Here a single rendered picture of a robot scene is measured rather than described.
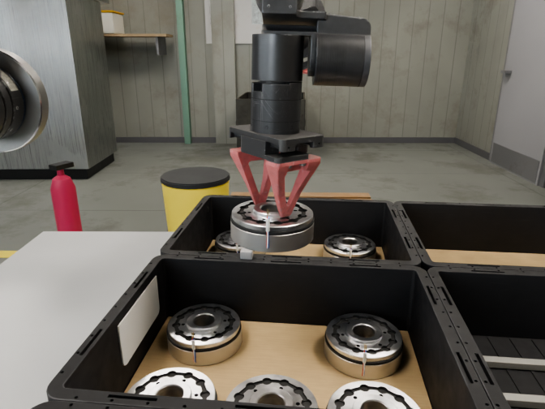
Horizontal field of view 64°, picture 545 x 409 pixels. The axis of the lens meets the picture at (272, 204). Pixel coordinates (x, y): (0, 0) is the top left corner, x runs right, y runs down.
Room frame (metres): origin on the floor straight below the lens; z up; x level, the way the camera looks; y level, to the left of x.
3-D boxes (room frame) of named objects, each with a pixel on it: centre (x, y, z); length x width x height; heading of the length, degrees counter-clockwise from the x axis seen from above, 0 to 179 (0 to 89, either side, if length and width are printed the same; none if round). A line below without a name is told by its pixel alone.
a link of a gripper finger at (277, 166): (0.50, -0.01, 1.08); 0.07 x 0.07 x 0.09; 39
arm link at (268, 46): (0.51, -0.01, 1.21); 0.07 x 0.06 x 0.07; 89
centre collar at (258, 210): (0.51, 0.00, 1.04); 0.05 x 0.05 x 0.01
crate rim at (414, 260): (0.74, -0.04, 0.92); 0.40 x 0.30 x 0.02; 84
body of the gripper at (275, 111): (0.51, 0.00, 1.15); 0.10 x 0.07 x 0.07; 39
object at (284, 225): (0.51, 0.00, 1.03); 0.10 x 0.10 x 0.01
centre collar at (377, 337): (0.50, -0.12, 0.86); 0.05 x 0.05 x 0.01
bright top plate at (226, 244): (0.82, 0.07, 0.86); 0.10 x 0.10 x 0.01
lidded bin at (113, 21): (6.04, 2.19, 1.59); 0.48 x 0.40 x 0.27; 90
